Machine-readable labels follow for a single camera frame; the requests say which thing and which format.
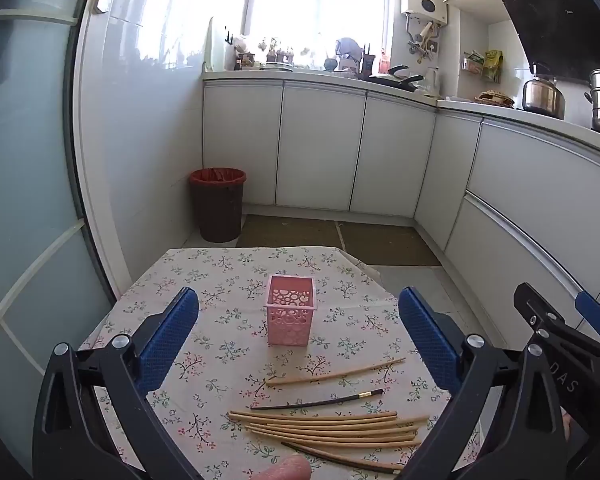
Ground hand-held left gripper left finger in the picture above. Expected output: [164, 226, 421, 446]
[32, 287, 203, 480]

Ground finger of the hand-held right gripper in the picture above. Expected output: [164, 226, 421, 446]
[574, 289, 600, 348]
[513, 283, 600, 376]

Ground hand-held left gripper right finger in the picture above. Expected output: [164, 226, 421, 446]
[399, 287, 556, 480]

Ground tan wooden chopstick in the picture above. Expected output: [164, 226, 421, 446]
[266, 358, 406, 386]

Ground pink perforated utensil holder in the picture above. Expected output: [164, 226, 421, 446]
[265, 275, 317, 347]

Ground black chopstick with gold band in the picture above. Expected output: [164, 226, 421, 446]
[250, 388, 385, 410]

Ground pile of bamboo chopsticks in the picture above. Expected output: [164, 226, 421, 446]
[227, 410, 431, 449]

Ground dark brown chopstick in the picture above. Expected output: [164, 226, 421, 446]
[281, 441, 405, 474]

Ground person's left hand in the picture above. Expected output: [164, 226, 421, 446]
[256, 455, 312, 480]

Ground white cabinet drawer front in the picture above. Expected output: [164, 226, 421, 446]
[444, 195, 600, 331]
[465, 120, 600, 306]

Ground floral tablecloth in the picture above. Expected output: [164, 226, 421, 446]
[77, 246, 483, 480]

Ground brown floor mat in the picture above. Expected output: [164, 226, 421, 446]
[337, 221, 441, 267]
[236, 214, 347, 251]

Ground brown trash bin red liner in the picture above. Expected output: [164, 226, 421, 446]
[189, 167, 247, 243]

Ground white cabinet door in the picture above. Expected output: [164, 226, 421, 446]
[275, 85, 367, 212]
[413, 110, 483, 252]
[203, 81, 285, 207]
[349, 94, 438, 219]

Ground frosted glass door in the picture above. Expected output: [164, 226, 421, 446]
[0, 0, 117, 466]

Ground steel kettle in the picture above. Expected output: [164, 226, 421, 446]
[522, 61, 566, 120]

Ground woven basket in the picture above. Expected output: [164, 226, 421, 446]
[475, 90, 516, 109]

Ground black frying pan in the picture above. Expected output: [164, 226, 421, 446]
[367, 65, 426, 92]

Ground dark knife block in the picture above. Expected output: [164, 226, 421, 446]
[361, 42, 379, 77]

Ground pale green cutting board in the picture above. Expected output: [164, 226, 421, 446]
[203, 16, 229, 72]

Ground small potted plants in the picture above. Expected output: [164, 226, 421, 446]
[265, 37, 296, 66]

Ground black range hood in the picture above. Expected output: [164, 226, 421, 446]
[485, 0, 600, 84]

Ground grey blue cloth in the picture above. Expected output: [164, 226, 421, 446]
[335, 37, 361, 61]

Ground kitchen window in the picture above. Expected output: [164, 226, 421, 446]
[105, 0, 402, 69]

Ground wall rack with packets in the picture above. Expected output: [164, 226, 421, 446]
[461, 50, 504, 84]

